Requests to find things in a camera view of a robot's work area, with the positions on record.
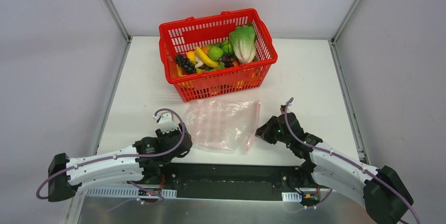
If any small dark grape bunch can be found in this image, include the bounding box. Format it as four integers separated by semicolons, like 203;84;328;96
219;54;235;68

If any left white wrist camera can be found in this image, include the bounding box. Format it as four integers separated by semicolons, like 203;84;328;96
153;112;177;134

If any left aluminium frame post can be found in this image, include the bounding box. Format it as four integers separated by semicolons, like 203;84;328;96
102;0;131;43

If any green bell pepper toy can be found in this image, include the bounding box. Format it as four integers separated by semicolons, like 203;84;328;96
220;39;234;55

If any green napa cabbage toy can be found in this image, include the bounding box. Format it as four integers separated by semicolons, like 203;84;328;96
229;25;256;64

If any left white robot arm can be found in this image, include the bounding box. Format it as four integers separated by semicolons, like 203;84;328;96
45;128;192;202

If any white mushroom toy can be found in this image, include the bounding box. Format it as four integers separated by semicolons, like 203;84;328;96
195;56;204;68

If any aluminium frame post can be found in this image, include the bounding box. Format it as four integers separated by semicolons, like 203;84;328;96
102;0;131;43
331;0;362;45

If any dark purple grape bunch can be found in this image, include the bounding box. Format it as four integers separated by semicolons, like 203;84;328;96
174;54;196;75

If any clear zip top bag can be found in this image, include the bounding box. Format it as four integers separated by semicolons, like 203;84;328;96
185;99;261;153

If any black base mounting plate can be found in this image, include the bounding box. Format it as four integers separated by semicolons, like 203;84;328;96
138;163;322;206

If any yellow banana toy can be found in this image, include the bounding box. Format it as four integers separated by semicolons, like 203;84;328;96
195;46;219;68

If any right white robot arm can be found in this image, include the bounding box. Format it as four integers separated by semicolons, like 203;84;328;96
256;113;414;223

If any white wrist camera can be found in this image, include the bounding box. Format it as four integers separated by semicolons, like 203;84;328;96
153;112;177;134
280;103;291;114

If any light green round vegetable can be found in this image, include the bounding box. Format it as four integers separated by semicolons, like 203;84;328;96
208;46;224;62

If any right aluminium frame post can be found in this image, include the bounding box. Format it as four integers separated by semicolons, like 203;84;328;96
331;0;362;45

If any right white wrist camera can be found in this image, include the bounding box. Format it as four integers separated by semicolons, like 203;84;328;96
280;103;291;114

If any red plastic shopping basket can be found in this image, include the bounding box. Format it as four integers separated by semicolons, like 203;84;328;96
159;8;278;102

